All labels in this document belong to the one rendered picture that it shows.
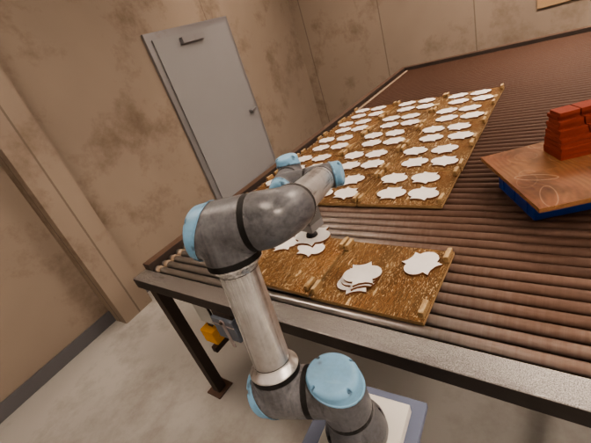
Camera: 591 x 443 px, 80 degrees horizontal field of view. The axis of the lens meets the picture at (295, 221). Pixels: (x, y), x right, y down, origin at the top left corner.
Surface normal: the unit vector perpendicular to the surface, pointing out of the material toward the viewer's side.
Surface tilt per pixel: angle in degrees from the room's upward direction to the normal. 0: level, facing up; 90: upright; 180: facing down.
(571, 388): 0
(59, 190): 90
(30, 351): 90
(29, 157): 90
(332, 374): 7
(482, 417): 0
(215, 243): 82
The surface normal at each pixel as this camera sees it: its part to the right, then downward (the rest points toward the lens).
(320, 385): -0.20, -0.83
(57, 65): 0.83, 0.00
